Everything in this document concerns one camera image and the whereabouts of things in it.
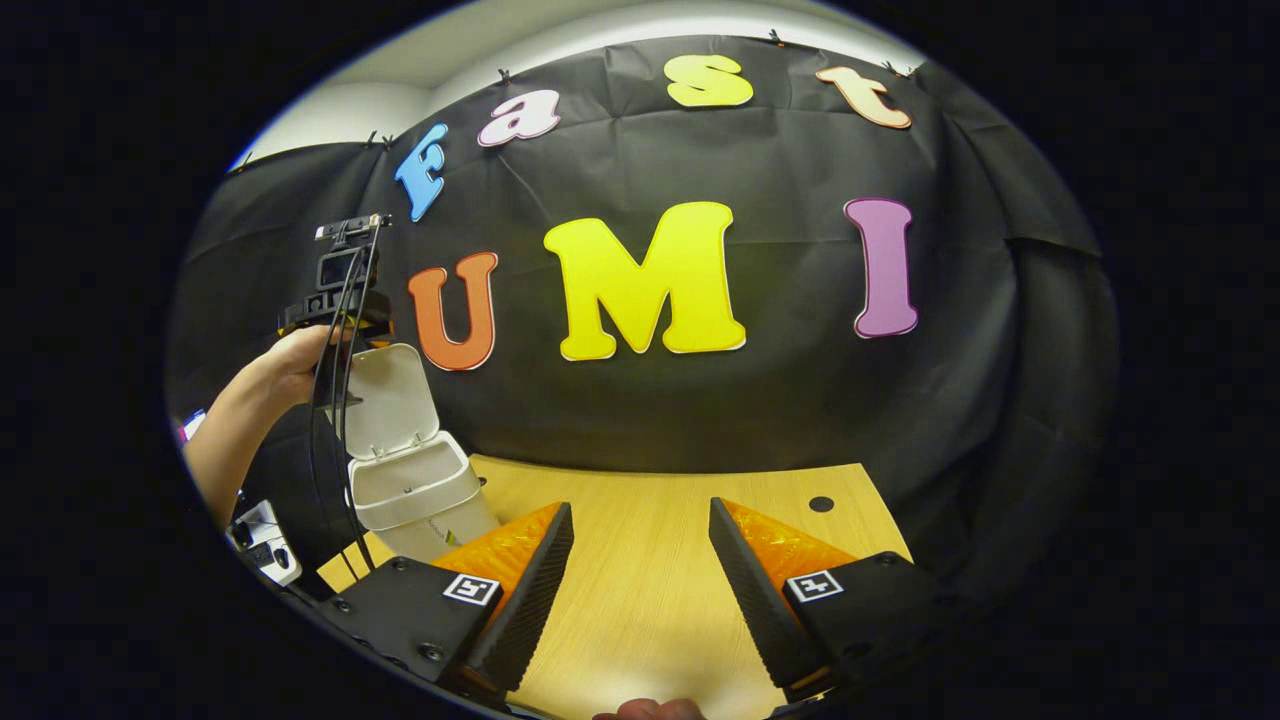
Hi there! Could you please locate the wooden desktop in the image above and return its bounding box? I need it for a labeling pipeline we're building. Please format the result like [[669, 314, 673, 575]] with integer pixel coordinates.
[[317, 455, 913, 720]]

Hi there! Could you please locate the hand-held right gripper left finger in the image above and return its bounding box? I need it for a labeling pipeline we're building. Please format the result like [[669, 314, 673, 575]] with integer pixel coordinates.
[[318, 502, 576, 703]]

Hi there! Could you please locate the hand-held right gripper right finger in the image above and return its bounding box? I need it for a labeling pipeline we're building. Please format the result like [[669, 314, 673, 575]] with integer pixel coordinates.
[[708, 497, 946, 703]]

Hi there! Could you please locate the black backdrop cloth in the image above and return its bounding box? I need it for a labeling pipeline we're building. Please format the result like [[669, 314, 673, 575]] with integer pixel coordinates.
[[165, 35, 1119, 611]]

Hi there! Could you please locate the white computer stand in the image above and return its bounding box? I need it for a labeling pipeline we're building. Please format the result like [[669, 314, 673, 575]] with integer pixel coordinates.
[[228, 500, 303, 588]]

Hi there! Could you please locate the white desktop garbage bin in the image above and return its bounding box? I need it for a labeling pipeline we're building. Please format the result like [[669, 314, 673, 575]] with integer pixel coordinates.
[[340, 343, 501, 563]]

